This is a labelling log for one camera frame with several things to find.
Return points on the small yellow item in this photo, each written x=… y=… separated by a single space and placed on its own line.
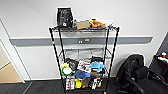
x=78 y=84

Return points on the flat black item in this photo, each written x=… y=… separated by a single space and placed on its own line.
x=97 y=59

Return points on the dark office desk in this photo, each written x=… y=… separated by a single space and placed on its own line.
x=162 y=60

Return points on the brown box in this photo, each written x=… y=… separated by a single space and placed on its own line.
x=86 y=83

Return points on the orange plush toy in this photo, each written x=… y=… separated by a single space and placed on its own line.
x=97 y=23

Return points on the blue cloth bag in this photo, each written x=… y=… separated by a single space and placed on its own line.
x=82 y=75

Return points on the black office chair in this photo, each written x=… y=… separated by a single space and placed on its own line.
x=140 y=76

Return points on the wall sockets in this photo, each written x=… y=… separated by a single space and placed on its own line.
x=84 y=40

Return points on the blue plush toy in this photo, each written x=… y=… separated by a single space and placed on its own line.
x=97 y=66

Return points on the large black printed bag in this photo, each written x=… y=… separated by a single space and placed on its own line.
x=64 y=17

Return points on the white and black item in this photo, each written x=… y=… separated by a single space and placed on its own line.
x=96 y=83

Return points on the green and white toy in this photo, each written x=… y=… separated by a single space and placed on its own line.
x=66 y=70

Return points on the white printed box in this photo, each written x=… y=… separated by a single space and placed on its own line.
x=70 y=83

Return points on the grey bottle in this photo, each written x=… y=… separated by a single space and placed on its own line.
x=74 y=23

